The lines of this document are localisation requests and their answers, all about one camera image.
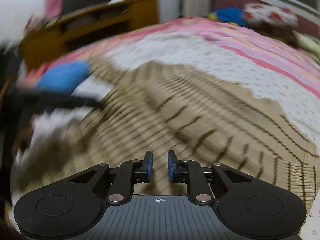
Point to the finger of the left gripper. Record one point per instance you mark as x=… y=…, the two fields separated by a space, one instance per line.
x=40 y=99

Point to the blue and yellow clothing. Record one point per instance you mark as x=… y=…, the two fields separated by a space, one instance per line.
x=229 y=15

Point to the red floral pillow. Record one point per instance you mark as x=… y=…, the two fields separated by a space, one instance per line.
x=265 y=17

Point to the pale green pillow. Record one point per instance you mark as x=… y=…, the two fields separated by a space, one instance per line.
x=307 y=44

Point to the blue knit folded garment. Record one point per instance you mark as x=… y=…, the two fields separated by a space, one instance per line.
x=64 y=78

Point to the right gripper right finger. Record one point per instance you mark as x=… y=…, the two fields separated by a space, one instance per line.
x=194 y=176

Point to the pink striped blanket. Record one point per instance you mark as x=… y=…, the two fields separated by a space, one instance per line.
x=264 y=51

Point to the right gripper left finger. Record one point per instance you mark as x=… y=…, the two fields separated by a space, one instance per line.
x=126 y=176

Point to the cherry print bed sheet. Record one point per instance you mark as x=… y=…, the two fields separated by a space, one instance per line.
x=299 y=105

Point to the beige striped ribbed sweater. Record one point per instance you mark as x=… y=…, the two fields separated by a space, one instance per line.
x=161 y=107

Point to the wooden desk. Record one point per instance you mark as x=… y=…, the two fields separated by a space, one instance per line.
x=85 y=26

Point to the maroon bench cushion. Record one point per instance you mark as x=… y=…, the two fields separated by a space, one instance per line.
x=305 y=25

